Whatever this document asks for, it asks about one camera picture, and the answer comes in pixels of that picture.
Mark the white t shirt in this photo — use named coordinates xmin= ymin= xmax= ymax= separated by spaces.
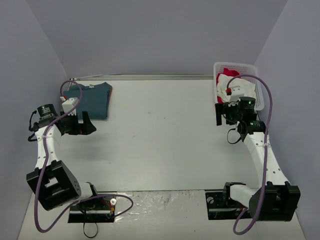
xmin=216 ymin=74 xmax=257 ymax=103

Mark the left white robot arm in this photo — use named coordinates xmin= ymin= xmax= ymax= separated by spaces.
xmin=26 ymin=104 xmax=101 ymax=211

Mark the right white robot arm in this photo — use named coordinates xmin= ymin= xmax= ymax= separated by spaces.
xmin=215 ymin=96 xmax=301 ymax=222

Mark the folded teal t shirt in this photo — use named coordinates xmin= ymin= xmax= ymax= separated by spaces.
xmin=73 ymin=82 xmax=113 ymax=120

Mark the red t shirt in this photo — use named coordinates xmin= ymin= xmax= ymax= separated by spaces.
xmin=216 ymin=67 xmax=240 ymax=104

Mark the white plastic basket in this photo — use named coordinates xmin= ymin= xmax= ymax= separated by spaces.
xmin=213 ymin=62 xmax=265 ymax=111

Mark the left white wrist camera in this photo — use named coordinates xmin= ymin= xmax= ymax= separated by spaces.
xmin=62 ymin=97 xmax=79 ymax=113

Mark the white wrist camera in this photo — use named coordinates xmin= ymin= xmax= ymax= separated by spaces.
xmin=226 ymin=85 xmax=245 ymax=102
xmin=62 ymin=97 xmax=79 ymax=113

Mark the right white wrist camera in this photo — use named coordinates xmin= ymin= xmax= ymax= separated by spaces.
xmin=226 ymin=85 xmax=245 ymax=102

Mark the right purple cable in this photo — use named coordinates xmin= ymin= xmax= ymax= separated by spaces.
xmin=226 ymin=74 xmax=273 ymax=235

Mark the purple cable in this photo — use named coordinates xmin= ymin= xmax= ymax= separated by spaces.
xmin=226 ymin=74 xmax=273 ymax=235
xmin=34 ymin=79 xmax=134 ymax=232

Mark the aluminium table rail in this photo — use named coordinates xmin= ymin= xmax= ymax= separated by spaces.
xmin=73 ymin=73 xmax=216 ymax=81

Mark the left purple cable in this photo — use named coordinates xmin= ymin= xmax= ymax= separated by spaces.
xmin=34 ymin=79 xmax=134 ymax=232

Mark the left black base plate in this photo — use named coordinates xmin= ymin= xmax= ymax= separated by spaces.
xmin=67 ymin=192 xmax=116 ymax=224

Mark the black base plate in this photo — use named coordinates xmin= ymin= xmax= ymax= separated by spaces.
xmin=67 ymin=192 xmax=116 ymax=224
xmin=204 ymin=189 xmax=245 ymax=221

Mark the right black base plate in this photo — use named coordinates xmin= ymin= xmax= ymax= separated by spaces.
xmin=204 ymin=189 xmax=245 ymax=221

